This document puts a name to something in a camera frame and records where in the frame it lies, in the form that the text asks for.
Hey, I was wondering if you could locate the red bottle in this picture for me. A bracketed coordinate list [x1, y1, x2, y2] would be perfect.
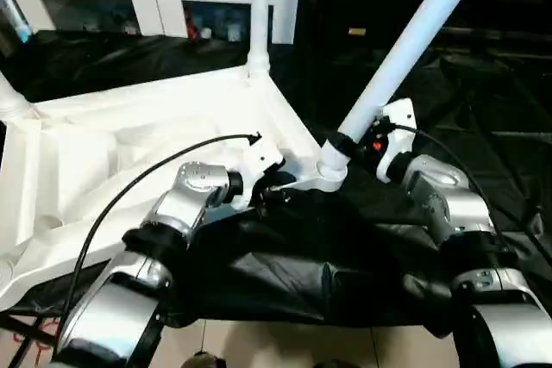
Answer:
[185, 9, 199, 40]

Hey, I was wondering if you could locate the long black pole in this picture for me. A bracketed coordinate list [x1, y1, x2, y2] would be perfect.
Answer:
[442, 26, 552, 44]

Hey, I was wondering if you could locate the blue patterned roll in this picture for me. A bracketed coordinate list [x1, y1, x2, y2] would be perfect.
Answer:
[0, 0, 34, 44]

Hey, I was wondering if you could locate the white plastic table top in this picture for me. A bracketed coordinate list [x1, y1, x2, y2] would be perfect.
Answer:
[0, 64, 348, 313]

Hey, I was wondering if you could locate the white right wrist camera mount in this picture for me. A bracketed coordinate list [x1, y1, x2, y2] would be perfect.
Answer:
[374, 98, 418, 184]

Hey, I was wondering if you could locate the dark shoe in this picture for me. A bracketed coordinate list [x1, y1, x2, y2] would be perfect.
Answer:
[180, 352, 228, 368]

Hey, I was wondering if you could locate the black stand leg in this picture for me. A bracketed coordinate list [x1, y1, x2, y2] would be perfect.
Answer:
[0, 311, 57, 356]

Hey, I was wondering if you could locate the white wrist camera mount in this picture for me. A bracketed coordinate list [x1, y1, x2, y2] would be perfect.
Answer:
[374, 98, 418, 184]
[235, 137, 285, 212]

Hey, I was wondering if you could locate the white plastic table leg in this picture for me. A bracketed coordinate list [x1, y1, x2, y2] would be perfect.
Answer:
[248, 0, 273, 80]
[0, 72, 31, 122]
[317, 0, 492, 179]

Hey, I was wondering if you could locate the black plastic sheet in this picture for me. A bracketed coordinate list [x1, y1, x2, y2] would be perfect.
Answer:
[0, 28, 552, 339]

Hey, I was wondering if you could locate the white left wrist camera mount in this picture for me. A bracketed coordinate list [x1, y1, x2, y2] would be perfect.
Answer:
[235, 137, 285, 212]

